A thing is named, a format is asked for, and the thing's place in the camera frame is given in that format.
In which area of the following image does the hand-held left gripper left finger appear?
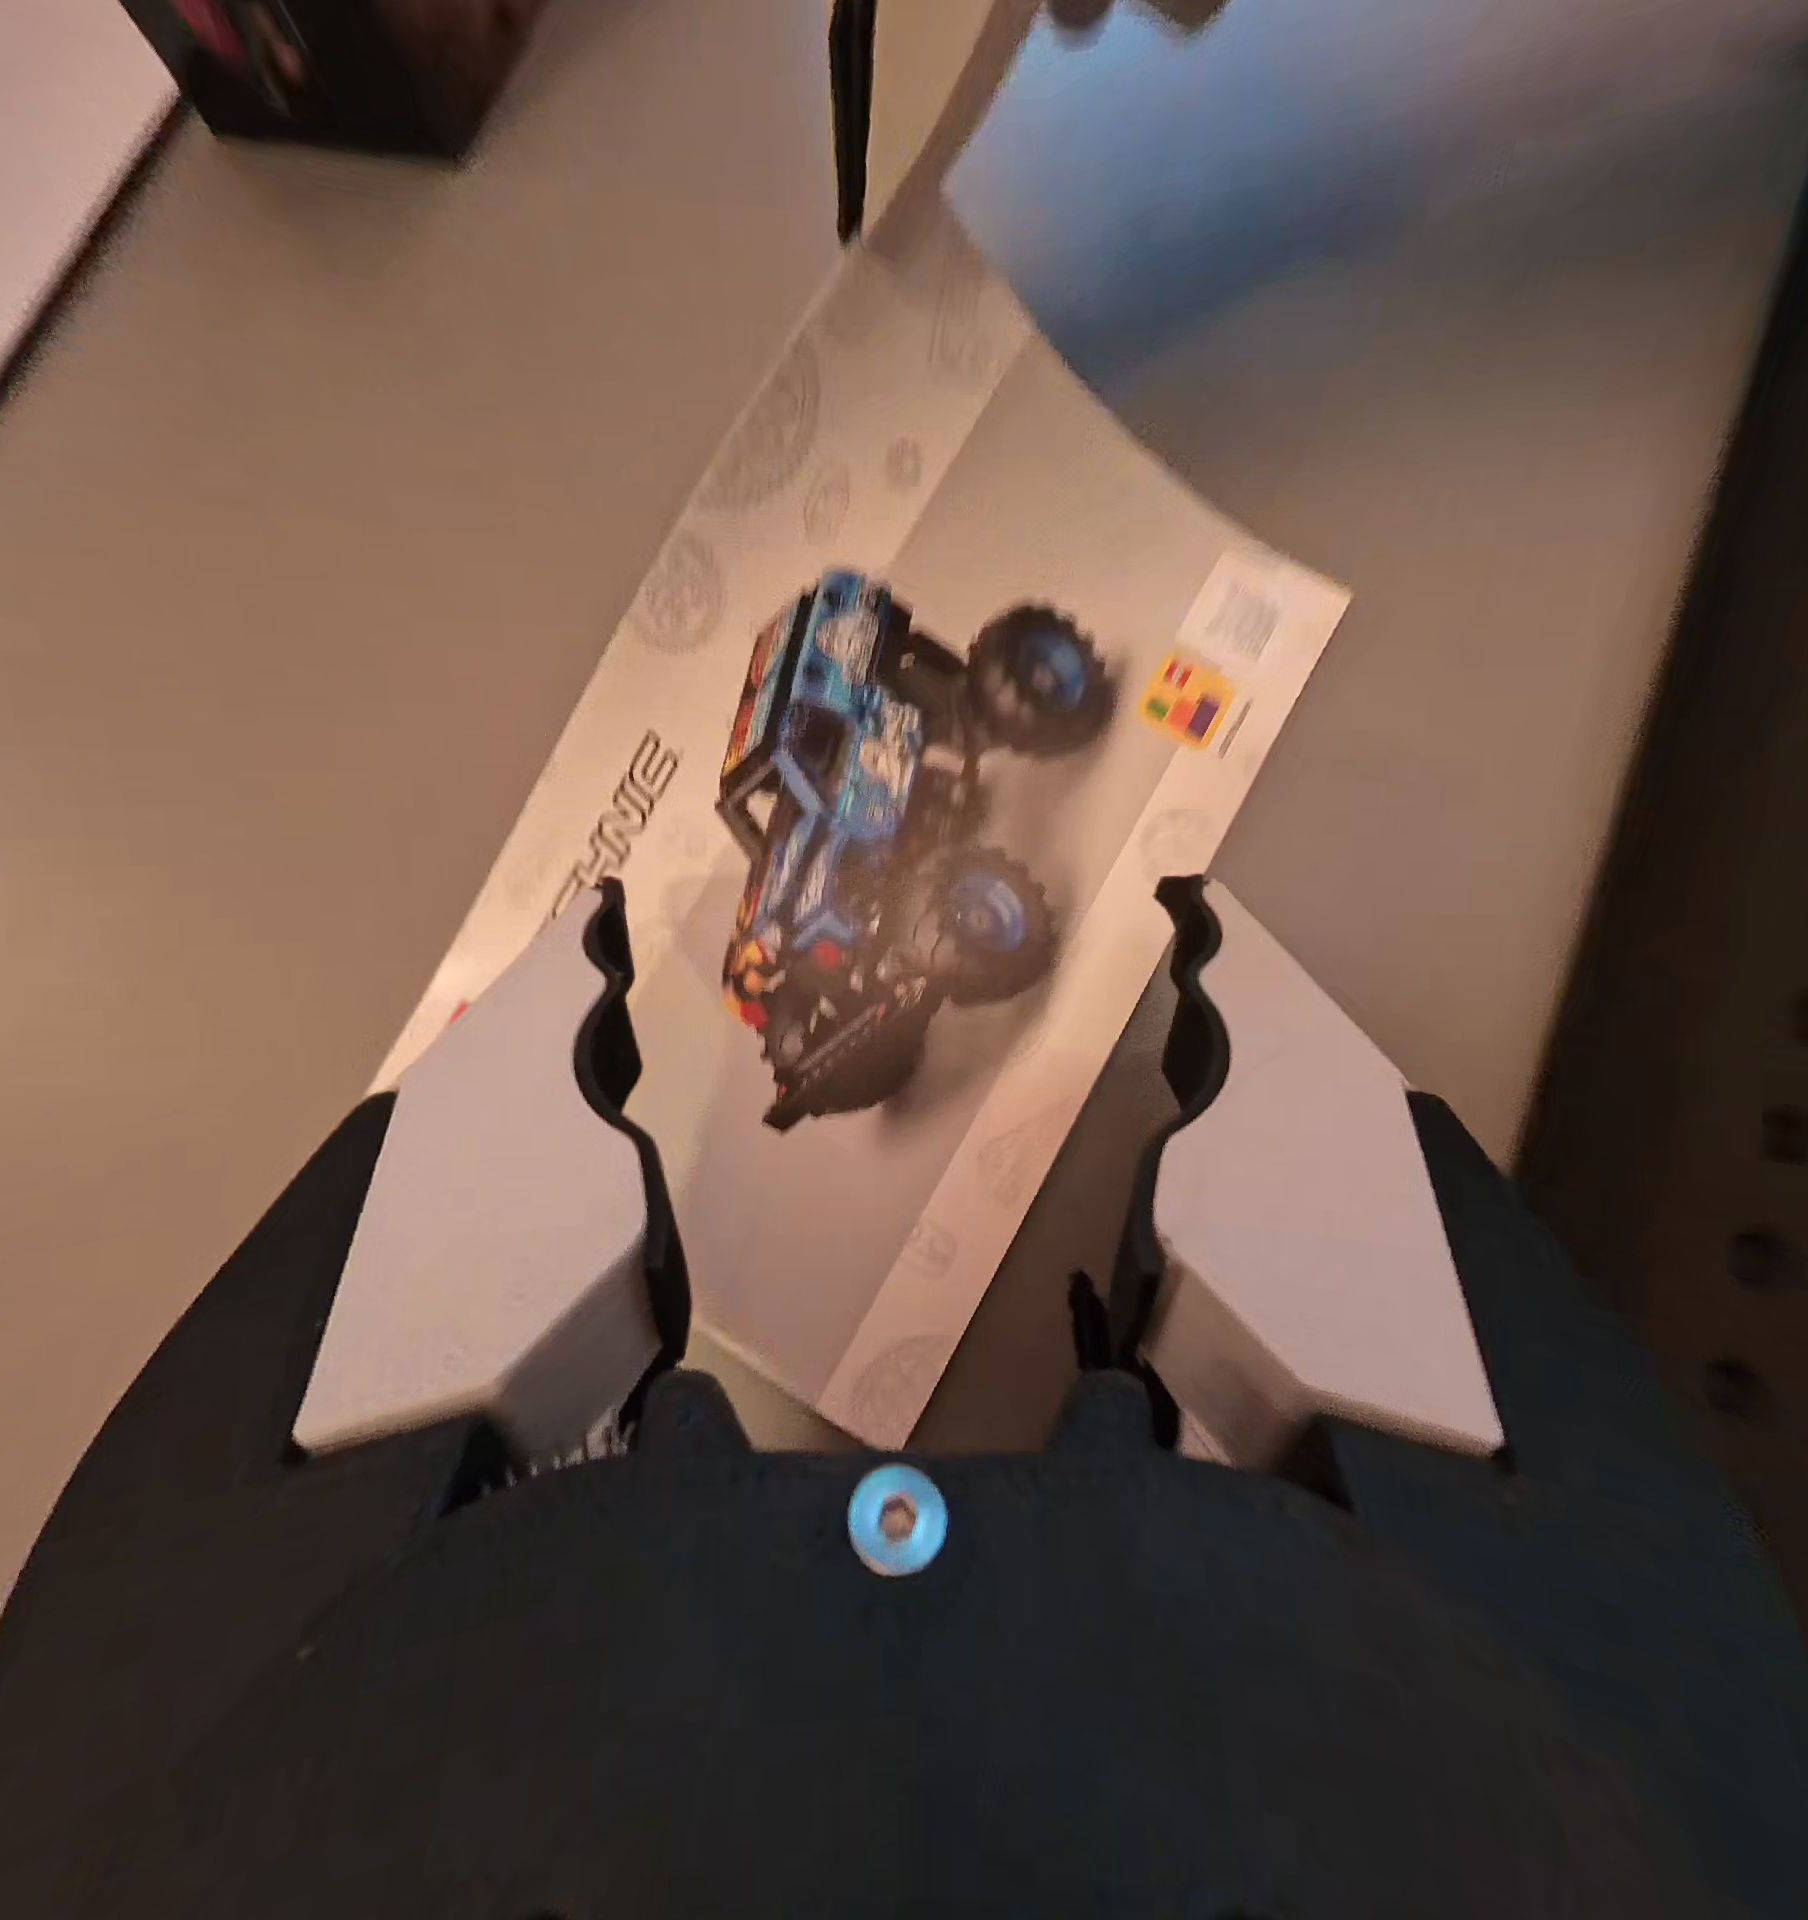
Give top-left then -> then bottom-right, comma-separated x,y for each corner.
292,878 -> 692,1465

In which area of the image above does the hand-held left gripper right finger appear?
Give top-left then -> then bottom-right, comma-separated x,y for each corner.
1069,876 -> 1506,1467

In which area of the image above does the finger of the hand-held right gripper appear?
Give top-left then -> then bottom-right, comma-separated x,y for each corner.
827,0 -> 1044,246

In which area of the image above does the toy truck instruction booklet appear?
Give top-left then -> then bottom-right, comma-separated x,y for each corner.
372,187 -> 1357,1449

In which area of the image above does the dark toy truck box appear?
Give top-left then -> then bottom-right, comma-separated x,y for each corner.
118,0 -> 523,159

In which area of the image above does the grey desk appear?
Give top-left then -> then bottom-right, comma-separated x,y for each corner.
0,0 -> 1806,1726

